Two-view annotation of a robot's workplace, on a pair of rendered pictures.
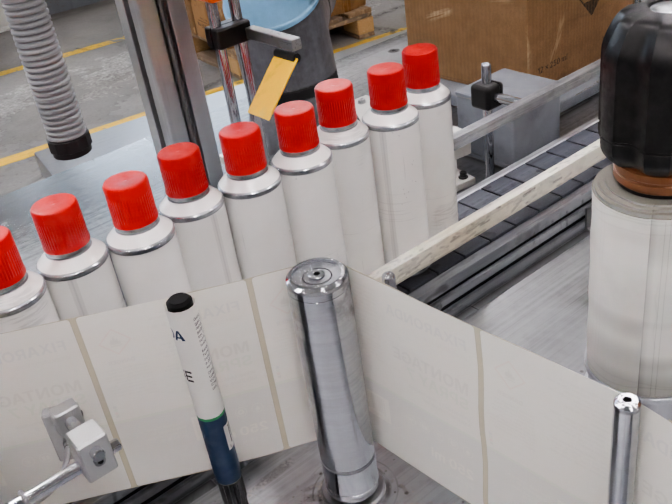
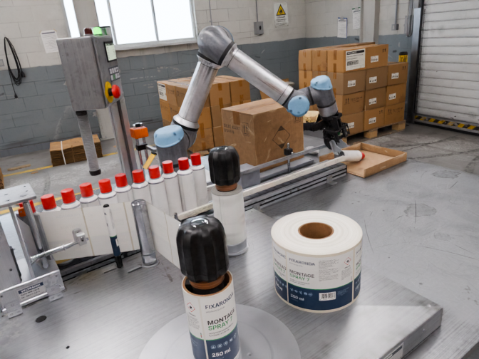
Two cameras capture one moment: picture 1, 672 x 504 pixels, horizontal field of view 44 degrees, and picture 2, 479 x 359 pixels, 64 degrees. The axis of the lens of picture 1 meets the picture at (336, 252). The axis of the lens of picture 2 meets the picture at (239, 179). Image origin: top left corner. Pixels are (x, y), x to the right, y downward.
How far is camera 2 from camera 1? 0.58 m
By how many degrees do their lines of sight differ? 11
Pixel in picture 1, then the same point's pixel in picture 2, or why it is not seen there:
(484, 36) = (244, 152)
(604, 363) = not seen: hidden behind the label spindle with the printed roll
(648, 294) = (221, 215)
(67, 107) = (95, 162)
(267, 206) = (142, 191)
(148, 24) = (120, 142)
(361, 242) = (174, 206)
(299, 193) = (153, 189)
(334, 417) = (141, 238)
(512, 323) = not seen: hidden behind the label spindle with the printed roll
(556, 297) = not seen: hidden behind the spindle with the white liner
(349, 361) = (145, 224)
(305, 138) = (155, 174)
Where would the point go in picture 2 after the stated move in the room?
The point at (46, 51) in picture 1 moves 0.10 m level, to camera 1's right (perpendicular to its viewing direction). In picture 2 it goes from (90, 147) to (123, 145)
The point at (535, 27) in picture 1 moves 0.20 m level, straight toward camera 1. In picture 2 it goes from (259, 151) to (246, 167)
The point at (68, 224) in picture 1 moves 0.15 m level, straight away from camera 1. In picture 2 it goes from (88, 189) to (88, 173)
